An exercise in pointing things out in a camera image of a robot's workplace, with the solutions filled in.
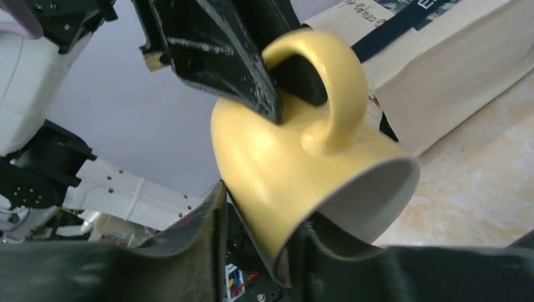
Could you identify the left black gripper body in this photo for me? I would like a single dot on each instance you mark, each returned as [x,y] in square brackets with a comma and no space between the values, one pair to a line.
[217,27]

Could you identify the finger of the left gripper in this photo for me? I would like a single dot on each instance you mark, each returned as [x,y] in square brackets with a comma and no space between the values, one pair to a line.
[297,76]
[243,78]

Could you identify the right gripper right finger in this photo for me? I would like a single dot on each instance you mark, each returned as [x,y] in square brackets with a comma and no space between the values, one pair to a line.
[328,264]

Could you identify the beige canvas tote bag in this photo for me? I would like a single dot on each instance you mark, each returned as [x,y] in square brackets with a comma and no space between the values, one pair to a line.
[440,72]

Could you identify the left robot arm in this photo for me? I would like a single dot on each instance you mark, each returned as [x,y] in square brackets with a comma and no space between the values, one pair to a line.
[76,74]

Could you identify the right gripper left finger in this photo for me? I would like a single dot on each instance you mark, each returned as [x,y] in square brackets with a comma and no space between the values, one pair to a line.
[183,263]

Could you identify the yellow mug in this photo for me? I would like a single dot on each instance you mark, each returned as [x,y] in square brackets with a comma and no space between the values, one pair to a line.
[325,160]

